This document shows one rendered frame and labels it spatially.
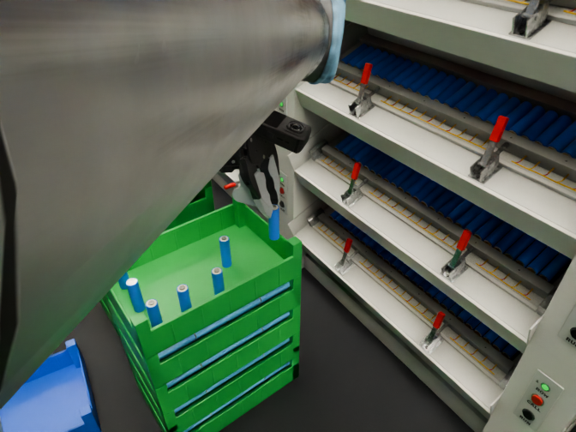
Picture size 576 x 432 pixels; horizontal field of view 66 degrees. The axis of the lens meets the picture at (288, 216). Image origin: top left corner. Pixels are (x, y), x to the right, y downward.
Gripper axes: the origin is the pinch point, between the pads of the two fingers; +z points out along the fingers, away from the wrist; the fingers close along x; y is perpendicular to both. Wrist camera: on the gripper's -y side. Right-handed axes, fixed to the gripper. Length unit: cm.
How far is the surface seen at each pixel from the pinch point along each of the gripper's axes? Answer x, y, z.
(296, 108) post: -32.2, 8.1, -4.7
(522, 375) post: 1.6, -36.3, 29.8
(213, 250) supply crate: -0.9, 17.0, 10.8
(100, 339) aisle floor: 7, 55, 34
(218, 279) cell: 9.8, 8.0, 7.7
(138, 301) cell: 17.1, 19.2, 7.3
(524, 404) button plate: 3, -37, 35
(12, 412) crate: 30, 58, 33
